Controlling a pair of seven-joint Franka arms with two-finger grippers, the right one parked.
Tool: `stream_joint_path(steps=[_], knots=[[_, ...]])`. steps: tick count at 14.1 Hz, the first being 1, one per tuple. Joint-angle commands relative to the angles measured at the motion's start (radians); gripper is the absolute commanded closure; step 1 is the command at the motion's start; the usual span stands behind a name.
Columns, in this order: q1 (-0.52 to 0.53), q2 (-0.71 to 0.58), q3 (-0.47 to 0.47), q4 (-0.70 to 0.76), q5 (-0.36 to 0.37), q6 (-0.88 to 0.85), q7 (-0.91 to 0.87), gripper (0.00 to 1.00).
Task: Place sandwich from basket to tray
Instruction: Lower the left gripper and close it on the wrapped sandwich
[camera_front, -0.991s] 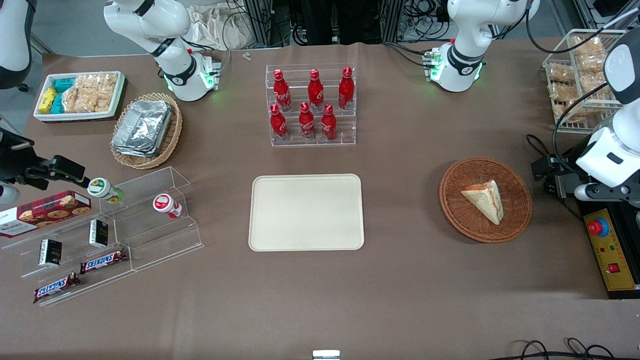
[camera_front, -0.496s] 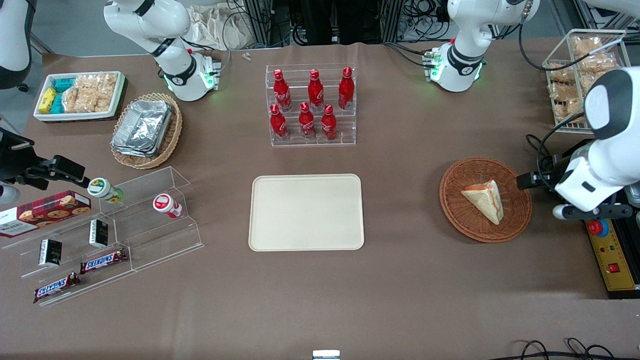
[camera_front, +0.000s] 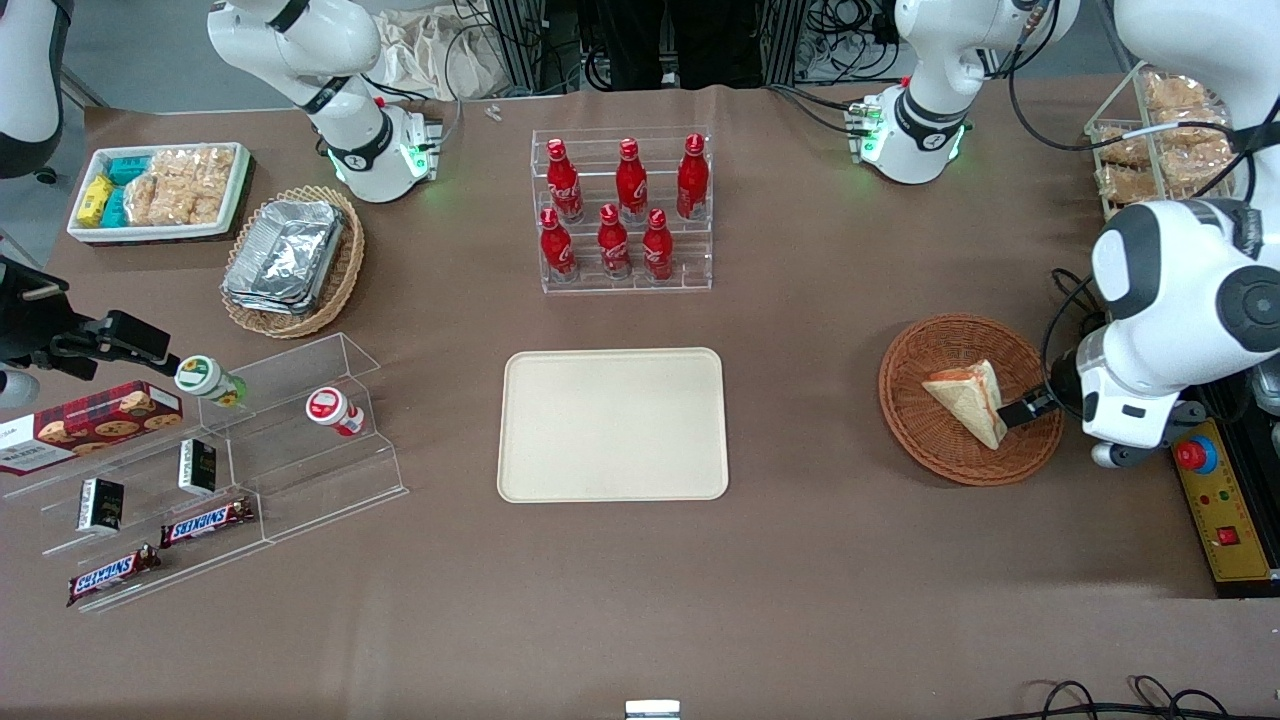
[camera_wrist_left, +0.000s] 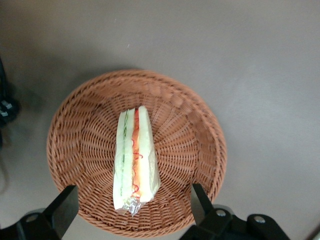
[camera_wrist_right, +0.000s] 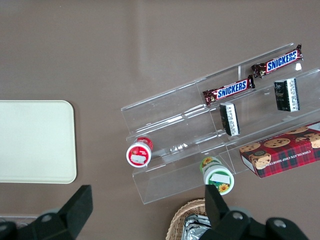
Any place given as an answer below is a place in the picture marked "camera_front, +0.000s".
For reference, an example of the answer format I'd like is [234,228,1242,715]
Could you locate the black looped cables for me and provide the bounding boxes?
[1005,678,1241,720]

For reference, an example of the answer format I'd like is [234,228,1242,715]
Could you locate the green lid small bottle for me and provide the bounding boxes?
[175,356,247,408]

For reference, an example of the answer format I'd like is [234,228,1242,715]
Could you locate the cream cloth bag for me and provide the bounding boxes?
[375,10,521,101]

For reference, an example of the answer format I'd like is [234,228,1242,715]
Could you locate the clear rice cracker package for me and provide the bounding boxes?
[150,148,236,189]
[125,175,227,227]

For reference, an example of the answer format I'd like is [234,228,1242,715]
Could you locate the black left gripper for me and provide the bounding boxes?
[998,345,1087,432]

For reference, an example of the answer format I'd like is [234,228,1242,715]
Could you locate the red cola bottle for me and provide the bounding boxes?
[677,133,710,221]
[615,138,649,225]
[545,138,584,223]
[642,208,675,282]
[540,207,578,282]
[598,204,633,280]

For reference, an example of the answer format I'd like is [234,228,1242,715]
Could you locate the person in black trousers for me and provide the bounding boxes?
[598,0,766,91]

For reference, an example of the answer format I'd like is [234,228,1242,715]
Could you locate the red lid small bottle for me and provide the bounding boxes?
[306,387,366,437]

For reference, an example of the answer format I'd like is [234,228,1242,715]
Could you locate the white rectangular snack tray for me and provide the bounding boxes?
[67,142,251,244]

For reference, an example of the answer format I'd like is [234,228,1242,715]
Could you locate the bagged fried bread snack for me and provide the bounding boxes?
[1145,72,1207,109]
[1095,128,1151,167]
[1152,105,1231,141]
[1160,138,1241,193]
[1100,165,1161,207]

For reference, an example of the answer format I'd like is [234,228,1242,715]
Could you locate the black countertop appliance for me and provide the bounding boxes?
[1195,378,1280,601]

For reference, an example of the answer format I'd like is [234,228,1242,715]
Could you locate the yellow snack box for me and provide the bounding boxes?
[77,175,114,229]

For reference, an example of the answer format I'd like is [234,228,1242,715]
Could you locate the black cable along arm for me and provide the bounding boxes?
[1005,0,1256,201]

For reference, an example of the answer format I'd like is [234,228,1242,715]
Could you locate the white wire basket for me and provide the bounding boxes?
[1085,60,1256,223]

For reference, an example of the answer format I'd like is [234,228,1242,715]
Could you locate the red tartan cookie box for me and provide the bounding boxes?
[0,381,184,476]

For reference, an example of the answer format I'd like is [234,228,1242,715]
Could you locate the yellow emergency stop control box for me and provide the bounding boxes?
[1170,418,1279,586]

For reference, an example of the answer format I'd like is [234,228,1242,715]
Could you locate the Snickers chocolate bar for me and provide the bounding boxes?
[160,497,256,549]
[67,545,161,608]

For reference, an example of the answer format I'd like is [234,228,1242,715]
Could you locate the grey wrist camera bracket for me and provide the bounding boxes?
[1090,400,1206,471]

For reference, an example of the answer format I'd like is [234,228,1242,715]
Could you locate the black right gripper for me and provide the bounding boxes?
[0,258,181,381]

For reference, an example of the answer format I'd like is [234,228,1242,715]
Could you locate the small black box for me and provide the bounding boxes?
[179,439,217,496]
[78,478,125,532]

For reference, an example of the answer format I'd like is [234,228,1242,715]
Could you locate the brown wicker basket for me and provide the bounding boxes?
[879,315,1064,487]

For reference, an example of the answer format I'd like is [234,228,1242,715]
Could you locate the light wicker basket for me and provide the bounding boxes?
[220,185,366,339]

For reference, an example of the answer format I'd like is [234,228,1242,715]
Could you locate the aluminium profile frame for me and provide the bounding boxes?
[490,0,581,96]

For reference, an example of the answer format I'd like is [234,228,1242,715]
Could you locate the clear acrylic stepped shelf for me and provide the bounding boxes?
[0,333,409,613]

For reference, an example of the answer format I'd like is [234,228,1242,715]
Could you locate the clear acrylic bottle rack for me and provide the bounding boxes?
[530,128,713,294]

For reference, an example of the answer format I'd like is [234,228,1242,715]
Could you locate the triangular sandwich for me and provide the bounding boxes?
[922,360,1008,449]

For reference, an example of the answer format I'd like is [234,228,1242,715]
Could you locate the black arm base cables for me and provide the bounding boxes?
[375,78,467,153]
[765,83,873,138]

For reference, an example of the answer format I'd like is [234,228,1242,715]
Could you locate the beige plastic tray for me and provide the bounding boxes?
[498,348,729,503]

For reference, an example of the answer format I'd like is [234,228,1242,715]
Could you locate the aluminium foil tray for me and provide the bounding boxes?
[228,200,346,303]
[222,280,336,317]

